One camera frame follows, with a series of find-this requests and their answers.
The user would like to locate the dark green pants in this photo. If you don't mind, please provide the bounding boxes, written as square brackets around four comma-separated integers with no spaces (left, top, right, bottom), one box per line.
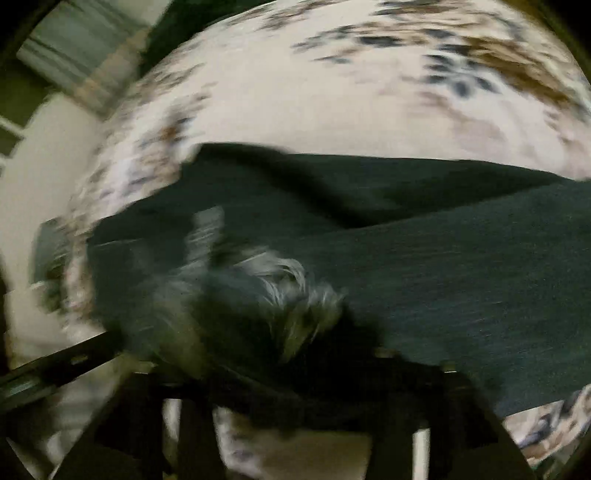
[87,142,591,432]

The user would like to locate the grey curtain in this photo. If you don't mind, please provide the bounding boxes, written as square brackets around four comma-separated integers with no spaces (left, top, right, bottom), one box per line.
[17,0,155,116]

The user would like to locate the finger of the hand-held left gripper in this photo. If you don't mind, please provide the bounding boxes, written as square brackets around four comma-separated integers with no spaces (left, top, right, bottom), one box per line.
[0,333,122,407]

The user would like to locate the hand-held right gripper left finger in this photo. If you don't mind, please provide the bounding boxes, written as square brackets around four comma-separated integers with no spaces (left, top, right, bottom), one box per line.
[54,369,227,480]

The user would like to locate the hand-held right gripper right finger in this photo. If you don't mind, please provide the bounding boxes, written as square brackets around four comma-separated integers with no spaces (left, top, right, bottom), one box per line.
[367,353,536,480]

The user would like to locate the dark grey object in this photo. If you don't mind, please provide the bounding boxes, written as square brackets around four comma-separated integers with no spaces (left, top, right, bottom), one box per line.
[31,219,72,287]

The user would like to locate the floral bed sheet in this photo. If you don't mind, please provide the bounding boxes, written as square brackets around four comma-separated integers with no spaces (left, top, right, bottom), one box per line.
[60,0,591,480]

